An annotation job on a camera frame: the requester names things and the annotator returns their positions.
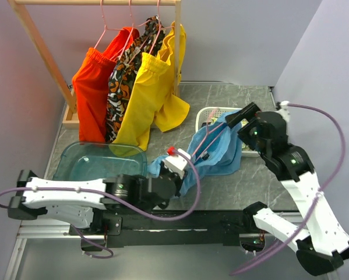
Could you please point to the white plastic laundry basket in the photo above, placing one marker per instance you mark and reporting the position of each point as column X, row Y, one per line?
column 210, row 114

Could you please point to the pink hanger with patterned shorts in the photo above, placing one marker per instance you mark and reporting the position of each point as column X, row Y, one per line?
column 160, row 29

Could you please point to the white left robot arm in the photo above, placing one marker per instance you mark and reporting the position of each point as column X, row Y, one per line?
column 81, row 203

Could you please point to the red-orange shorts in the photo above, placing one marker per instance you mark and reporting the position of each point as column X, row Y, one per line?
column 90, row 84

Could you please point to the lemon print cloth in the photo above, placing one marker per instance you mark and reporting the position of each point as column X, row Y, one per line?
column 245, row 146

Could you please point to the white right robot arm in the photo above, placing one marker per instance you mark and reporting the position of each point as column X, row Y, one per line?
column 320, row 244

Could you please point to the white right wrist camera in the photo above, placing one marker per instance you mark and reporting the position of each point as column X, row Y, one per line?
column 282, row 109

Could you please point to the yellow shorts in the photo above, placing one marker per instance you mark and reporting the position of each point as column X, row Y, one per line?
column 152, row 100

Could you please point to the pink hanger with yellow shorts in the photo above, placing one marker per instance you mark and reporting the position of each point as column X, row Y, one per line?
column 160, row 39

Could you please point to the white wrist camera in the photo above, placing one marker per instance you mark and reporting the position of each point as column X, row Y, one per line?
column 282, row 109
column 176, row 163

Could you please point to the pink hanger with red shorts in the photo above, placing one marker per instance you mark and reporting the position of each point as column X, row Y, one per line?
column 106, row 28

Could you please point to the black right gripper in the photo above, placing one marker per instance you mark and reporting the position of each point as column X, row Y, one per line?
column 248, row 111

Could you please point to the wooden clothes rack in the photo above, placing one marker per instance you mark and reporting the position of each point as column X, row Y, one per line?
column 70, row 118

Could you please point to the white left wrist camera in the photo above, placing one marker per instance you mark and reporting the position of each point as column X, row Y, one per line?
column 176, row 163

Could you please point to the light blue shorts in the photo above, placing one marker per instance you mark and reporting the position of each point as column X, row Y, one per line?
column 221, row 164

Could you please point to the teal transparent plastic bin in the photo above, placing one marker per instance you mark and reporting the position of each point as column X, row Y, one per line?
column 83, row 161

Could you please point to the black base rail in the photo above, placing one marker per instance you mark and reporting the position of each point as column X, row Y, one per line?
column 127, row 228

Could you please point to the black orange patterned shorts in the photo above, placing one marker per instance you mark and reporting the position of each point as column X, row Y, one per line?
column 121, row 80

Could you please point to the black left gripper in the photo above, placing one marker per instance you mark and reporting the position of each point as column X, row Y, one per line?
column 177, row 179

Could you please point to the pink wire hanger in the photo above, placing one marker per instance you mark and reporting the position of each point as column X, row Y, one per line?
column 210, row 139

